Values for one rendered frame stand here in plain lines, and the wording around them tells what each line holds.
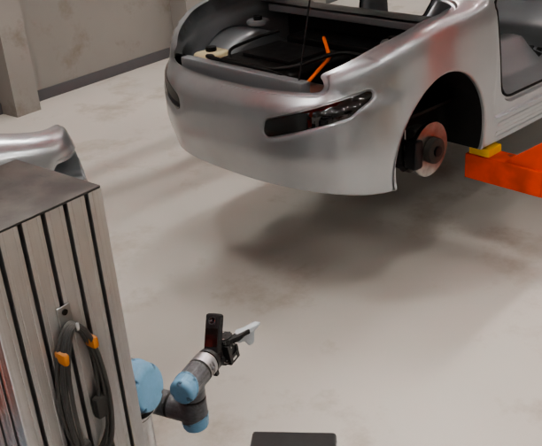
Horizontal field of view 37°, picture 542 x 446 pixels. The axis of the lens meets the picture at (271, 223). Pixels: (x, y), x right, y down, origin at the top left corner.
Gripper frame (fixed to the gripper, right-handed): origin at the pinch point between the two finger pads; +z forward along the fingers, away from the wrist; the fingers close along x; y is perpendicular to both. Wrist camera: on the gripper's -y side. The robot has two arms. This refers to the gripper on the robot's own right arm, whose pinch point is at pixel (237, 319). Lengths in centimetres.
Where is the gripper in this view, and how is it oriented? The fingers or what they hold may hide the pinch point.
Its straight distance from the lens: 246.6
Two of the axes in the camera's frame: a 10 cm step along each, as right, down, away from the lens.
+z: 4.2, -4.2, 8.0
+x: 8.9, 0.0, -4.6
